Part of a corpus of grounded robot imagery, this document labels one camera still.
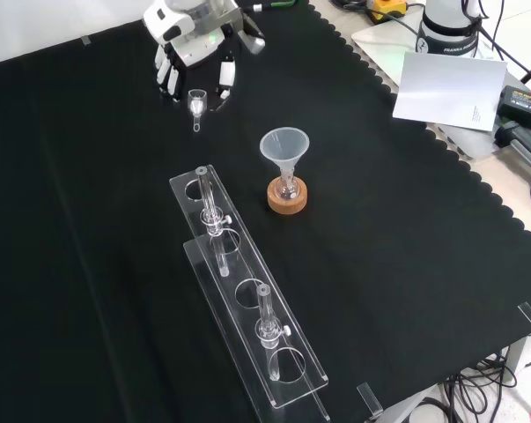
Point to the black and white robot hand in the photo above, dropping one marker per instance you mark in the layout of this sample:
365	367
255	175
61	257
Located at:
194	46

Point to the translucent plastic funnel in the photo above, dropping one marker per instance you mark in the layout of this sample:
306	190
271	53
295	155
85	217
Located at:
284	147

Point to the small glass round-bottom flask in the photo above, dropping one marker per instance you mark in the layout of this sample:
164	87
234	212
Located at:
287	187

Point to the clear acrylic funnel stand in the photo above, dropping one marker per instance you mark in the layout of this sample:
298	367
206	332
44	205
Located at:
252	304

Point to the grey tape piece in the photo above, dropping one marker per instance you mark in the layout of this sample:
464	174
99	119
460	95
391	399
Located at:
86	40

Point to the pale board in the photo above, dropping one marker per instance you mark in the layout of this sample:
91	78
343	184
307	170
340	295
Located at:
379	48

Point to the yellow stop button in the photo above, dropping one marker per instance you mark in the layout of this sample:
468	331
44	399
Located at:
386	8

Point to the black cloth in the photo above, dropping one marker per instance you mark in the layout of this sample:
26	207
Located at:
93	242

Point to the white card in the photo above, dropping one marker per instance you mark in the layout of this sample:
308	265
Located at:
450	90

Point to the black power adapter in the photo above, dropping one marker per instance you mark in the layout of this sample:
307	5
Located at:
522	103

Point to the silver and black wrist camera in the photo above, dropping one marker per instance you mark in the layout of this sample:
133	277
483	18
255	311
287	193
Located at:
252	37

